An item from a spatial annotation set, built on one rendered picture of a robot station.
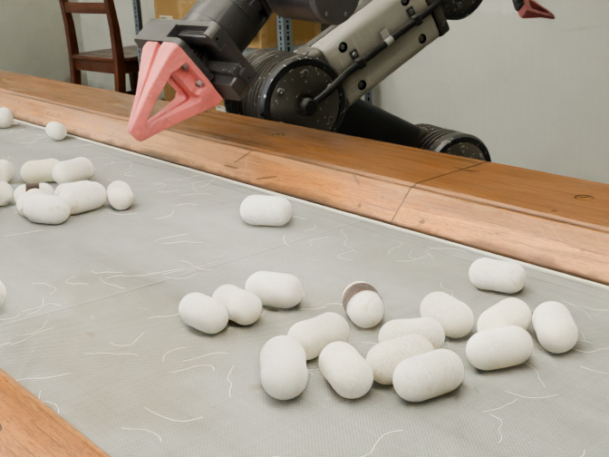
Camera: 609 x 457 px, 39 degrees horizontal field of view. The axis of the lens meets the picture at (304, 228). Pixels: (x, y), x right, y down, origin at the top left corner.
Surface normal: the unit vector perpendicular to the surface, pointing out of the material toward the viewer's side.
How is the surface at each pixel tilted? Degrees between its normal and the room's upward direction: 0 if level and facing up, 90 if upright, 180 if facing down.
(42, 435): 0
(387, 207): 45
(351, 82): 90
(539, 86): 90
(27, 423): 0
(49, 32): 89
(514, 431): 0
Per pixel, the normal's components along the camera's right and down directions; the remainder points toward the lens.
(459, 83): -0.78, 0.24
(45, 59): 0.63, 0.23
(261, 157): -0.56, -0.51
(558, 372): -0.04, -0.95
